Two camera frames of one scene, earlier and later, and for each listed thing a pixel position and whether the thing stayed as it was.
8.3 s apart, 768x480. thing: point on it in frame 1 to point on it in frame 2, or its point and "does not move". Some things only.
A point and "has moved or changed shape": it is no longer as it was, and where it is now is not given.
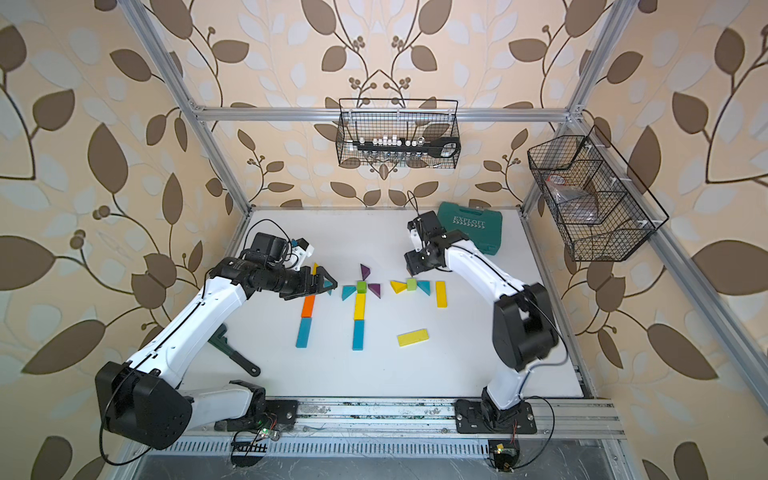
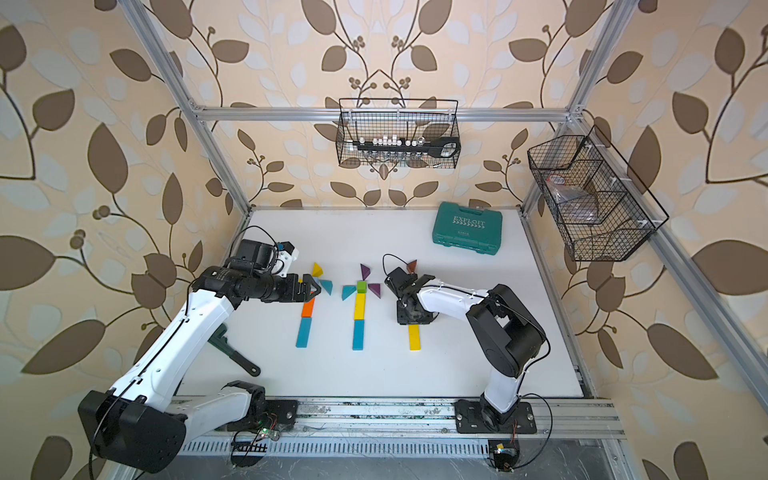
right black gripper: [413, 264] to [401, 318]
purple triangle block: [365, 271] does not move
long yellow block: [441, 295] has moved or changed shape
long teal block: [358, 335] does not move
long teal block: [303, 333] does not move
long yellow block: [359, 306] does not move
